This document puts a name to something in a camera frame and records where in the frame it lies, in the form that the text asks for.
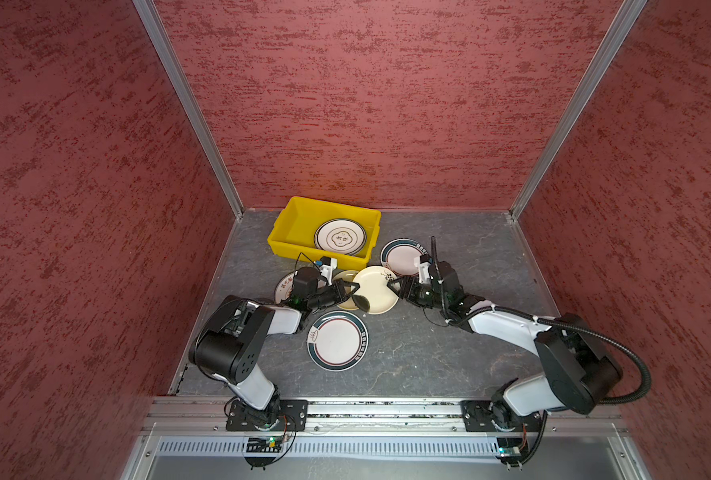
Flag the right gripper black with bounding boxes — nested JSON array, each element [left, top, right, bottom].
[[386, 275, 447, 309]]

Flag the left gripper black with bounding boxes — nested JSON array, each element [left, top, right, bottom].
[[308, 278, 359, 310]]

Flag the cream plate small motifs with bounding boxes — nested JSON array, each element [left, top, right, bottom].
[[333, 270, 359, 311]]

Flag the cream plate black brushstroke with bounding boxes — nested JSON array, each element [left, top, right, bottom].
[[352, 266, 399, 315]]

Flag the white plate green rim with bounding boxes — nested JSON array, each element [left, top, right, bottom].
[[379, 238, 429, 276], [306, 311, 369, 372]]

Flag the white plate green quatrefoil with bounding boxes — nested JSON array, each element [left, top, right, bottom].
[[314, 219, 367, 255]]

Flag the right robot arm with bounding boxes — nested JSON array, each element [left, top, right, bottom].
[[387, 261, 623, 431]]

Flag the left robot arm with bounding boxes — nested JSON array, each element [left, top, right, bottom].
[[189, 267, 361, 429]]

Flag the yellow plastic bin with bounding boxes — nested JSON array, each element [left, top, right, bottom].
[[269, 197, 381, 270]]

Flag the white plate orange sunburst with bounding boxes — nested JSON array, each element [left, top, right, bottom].
[[274, 267, 328, 306]]

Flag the left controller board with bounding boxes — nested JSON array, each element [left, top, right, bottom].
[[246, 437, 284, 456]]

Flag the controller board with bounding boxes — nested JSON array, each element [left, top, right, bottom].
[[246, 437, 284, 456], [495, 437, 529, 465]]

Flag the right controller board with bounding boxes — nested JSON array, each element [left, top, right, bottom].
[[495, 437, 529, 465]]

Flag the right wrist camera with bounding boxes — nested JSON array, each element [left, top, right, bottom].
[[413, 254, 433, 284]]

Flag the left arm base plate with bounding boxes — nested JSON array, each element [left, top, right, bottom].
[[225, 399, 310, 433]]

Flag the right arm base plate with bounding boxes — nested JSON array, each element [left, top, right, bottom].
[[459, 400, 541, 433]]

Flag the black corrugated cable conduit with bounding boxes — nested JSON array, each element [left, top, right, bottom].
[[429, 235, 653, 406]]

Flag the aluminium front rail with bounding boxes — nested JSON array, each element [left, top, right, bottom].
[[142, 396, 631, 437]]

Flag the right aluminium corner post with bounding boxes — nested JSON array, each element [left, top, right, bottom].
[[509, 0, 647, 222]]

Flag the aluminium corner post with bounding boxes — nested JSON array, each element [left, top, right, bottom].
[[509, 0, 647, 222], [133, 0, 246, 220]]

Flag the left aluminium corner post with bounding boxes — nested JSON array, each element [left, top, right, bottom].
[[133, 0, 246, 220]]

